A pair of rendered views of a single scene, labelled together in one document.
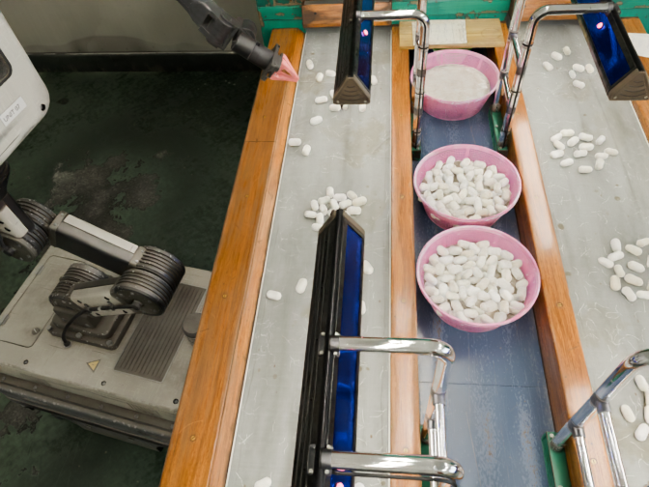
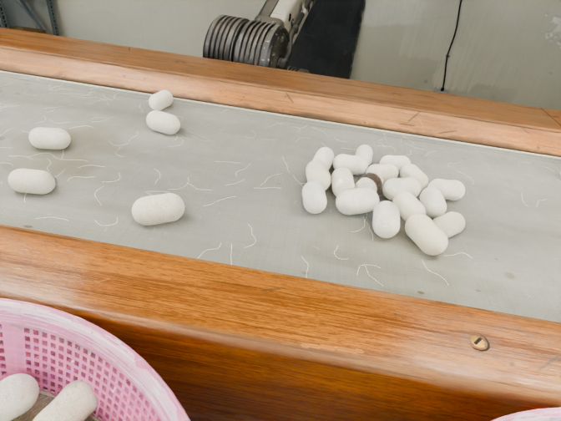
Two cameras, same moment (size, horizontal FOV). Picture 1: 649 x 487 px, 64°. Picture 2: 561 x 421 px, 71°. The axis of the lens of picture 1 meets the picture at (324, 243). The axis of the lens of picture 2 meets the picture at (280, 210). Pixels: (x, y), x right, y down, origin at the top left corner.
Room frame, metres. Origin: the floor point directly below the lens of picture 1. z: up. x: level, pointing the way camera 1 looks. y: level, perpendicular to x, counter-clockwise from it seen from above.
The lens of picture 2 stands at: (0.74, -0.33, 0.93)
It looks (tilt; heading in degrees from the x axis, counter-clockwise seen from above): 35 degrees down; 83
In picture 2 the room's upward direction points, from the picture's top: 7 degrees clockwise
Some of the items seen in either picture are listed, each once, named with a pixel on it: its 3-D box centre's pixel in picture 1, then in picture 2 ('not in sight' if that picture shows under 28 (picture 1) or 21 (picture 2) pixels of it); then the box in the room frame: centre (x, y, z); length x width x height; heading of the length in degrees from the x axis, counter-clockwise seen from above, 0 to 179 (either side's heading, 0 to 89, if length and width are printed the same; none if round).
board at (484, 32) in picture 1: (450, 33); not in sight; (1.53, -0.50, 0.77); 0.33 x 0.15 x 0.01; 79
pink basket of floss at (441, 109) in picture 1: (452, 87); not in sight; (1.32, -0.46, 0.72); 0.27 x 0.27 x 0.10
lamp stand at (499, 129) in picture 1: (544, 71); not in sight; (1.11, -0.62, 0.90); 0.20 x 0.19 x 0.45; 169
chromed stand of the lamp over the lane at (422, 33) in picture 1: (388, 74); not in sight; (1.18, -0.23, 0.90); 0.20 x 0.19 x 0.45; 169
